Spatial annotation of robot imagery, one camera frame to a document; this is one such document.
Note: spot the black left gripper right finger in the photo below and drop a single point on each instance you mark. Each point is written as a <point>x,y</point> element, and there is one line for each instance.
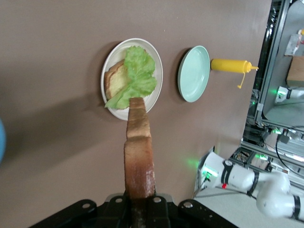
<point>180,216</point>

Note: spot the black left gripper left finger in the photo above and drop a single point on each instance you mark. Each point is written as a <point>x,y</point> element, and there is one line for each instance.
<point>95,216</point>

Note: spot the brown toasted bread slice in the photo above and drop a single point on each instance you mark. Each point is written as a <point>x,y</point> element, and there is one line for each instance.
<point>116,80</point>
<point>139,154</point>

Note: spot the green lettuce leaf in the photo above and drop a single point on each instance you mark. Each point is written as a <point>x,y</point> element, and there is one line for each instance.
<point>140,76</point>

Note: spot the yellow mustard squeeze bottle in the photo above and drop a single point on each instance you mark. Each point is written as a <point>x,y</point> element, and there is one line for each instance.
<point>228,65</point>

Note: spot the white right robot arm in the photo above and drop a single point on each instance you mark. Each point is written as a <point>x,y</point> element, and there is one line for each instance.
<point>240,178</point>

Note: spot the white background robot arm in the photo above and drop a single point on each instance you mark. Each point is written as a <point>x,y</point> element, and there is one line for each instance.
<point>294,93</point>

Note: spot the blue plate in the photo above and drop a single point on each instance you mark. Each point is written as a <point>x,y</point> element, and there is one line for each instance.
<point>2,142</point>

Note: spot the mint green plate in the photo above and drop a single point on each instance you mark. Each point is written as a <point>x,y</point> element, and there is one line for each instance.
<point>194,73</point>

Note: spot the beige plate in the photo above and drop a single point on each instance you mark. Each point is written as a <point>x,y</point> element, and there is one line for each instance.
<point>114,54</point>

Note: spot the brown cardboard box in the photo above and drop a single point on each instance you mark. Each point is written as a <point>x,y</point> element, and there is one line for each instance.
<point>297,71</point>

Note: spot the long aluminium frame profile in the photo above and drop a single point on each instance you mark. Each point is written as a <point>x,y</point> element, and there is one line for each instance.
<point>275,47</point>

